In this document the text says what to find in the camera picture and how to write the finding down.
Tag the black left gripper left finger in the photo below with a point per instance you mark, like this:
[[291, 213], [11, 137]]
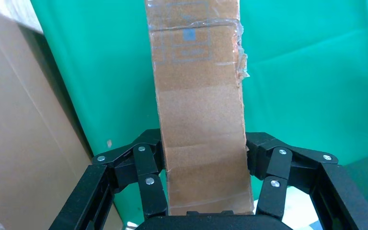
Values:
[[149, 190]]

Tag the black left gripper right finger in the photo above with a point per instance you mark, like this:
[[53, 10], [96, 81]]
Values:
[[274, 193]]

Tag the small long cardboard box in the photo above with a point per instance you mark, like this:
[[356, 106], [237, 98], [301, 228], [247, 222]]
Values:
[[200, 111]]

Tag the large open cardboard carton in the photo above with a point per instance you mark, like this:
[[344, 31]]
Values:
[[19, 127]]

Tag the green table cloth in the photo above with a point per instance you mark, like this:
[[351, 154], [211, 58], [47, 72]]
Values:
[[298, 79]]

